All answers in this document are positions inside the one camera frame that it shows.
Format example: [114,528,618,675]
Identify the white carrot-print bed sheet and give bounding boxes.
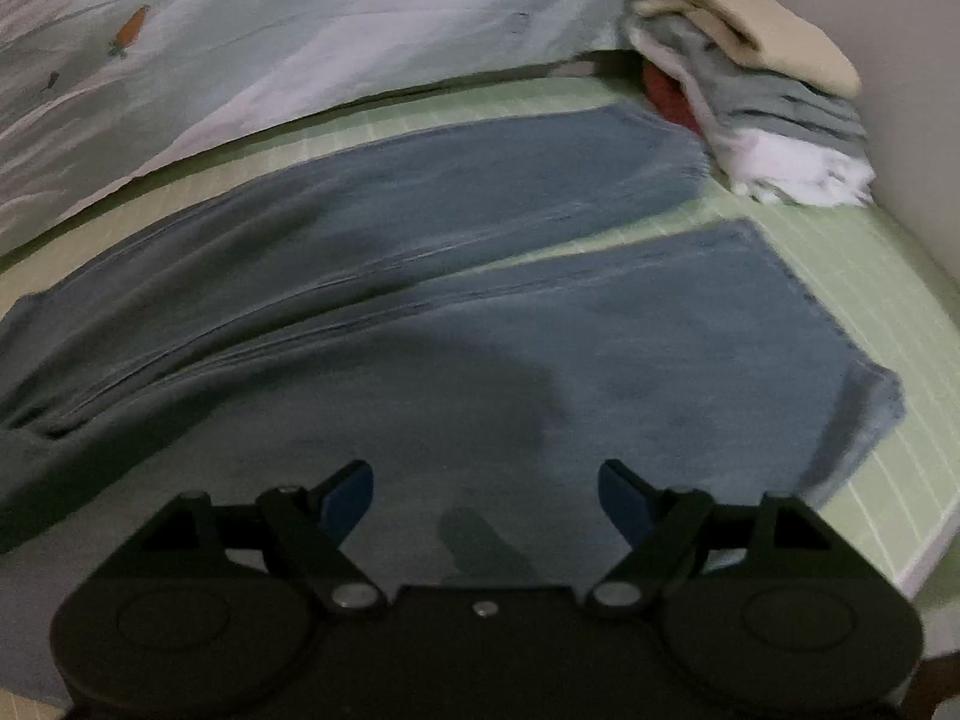
[2,0,626,250]

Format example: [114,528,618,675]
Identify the grey folded garment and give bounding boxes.
[631,15,867,160]

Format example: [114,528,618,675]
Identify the red folded garment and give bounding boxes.
[641,62,703,137]

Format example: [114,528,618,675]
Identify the green grid cutting mat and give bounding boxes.
[2,78,958,595]

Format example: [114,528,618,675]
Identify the white folded garment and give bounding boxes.
[625,16,875,208]

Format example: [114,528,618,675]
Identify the blue denim jeans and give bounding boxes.
[2,101,905,697]

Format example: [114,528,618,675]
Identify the beige folded garment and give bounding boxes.
[633,0,862,99]

